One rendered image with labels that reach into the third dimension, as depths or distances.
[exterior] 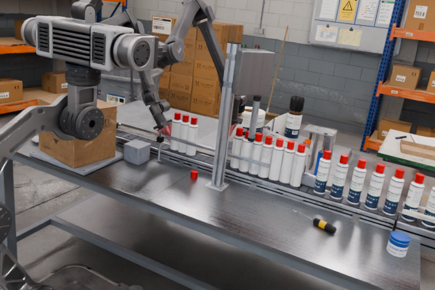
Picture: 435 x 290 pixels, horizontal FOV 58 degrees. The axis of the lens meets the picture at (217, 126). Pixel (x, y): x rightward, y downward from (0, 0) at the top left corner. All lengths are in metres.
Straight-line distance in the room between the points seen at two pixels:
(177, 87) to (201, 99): 0.41
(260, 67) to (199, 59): 3.77
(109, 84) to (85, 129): 2.78
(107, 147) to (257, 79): 0.82
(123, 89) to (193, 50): 1.50
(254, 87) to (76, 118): 0.74
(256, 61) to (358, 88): 4.62
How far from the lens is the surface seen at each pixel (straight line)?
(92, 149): 1.96
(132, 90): 4.26
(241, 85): 1.67
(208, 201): 1.73
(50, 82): 6.07
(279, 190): 1.86
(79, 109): 1.63
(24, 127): 1.60
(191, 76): 5.53
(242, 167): 1.92
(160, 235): 2.59
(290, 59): 6.45
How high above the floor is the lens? 1.65
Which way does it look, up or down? 17 degrees down
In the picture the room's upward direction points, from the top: 7 degrees clockwise
